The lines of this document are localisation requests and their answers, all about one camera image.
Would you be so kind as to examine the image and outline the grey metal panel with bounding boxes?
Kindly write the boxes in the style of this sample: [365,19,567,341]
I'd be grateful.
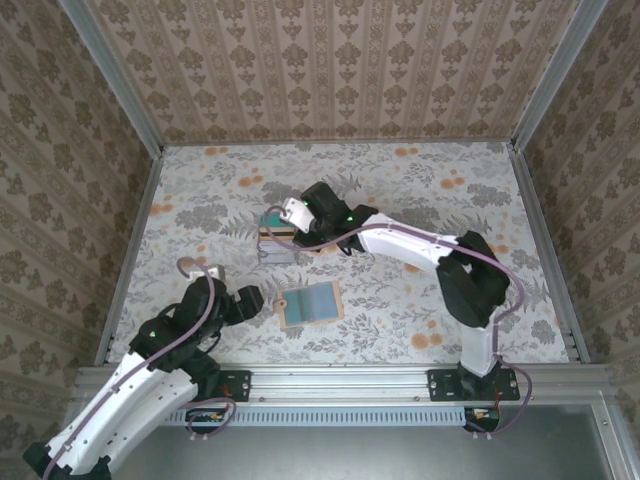
[43,399,640,480]

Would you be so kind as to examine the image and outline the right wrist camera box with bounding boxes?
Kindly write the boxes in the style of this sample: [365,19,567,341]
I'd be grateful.
[281,197,315,235]

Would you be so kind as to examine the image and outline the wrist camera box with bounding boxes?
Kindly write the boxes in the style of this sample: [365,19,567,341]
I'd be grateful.
[187,264,226,283]
[281,197,315,235]

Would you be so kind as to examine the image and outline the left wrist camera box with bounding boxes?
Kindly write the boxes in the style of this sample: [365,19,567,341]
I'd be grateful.
[187,264,226,283]

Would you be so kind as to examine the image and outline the aluminium side rail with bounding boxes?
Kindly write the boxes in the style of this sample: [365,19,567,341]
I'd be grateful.
[508,142,592,364]
[93,147,165,366]

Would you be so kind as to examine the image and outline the black cable connector box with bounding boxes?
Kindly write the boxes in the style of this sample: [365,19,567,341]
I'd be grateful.
[185,407,227,436]
[462,405,501,434]

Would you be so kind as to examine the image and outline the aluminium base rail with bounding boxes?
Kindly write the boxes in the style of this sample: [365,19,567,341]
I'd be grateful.
[74,363,612,407]

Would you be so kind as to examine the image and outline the white slotted cable duct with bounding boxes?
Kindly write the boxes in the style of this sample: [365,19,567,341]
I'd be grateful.
[159,405,469,428]

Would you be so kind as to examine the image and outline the aluminium frame post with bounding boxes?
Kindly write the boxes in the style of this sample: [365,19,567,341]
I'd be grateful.
[56,0,166,157]
[509,0,610,151]

